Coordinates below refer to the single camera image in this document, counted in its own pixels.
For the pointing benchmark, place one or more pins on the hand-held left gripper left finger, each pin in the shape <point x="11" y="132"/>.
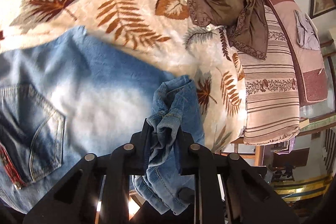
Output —
<point x="145" y="141"/>

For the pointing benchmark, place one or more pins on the blue denim pants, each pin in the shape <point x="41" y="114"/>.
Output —
<point x="78" y="98"/>

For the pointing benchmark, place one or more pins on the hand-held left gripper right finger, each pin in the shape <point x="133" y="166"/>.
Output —
<point x="183" y="150"/>

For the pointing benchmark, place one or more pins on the lilac cloth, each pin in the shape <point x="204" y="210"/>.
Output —
<point x="305" y="29"/>

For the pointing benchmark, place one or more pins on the striped beige cushion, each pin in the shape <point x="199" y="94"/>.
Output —
<point x="267" y="92"/>

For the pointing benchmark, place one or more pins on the leaf print blanket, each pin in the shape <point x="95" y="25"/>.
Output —
<point x="126" y="19"/>

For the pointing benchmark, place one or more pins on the pink padded headboard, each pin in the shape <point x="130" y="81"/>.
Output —
<point x="296" y="37"/>

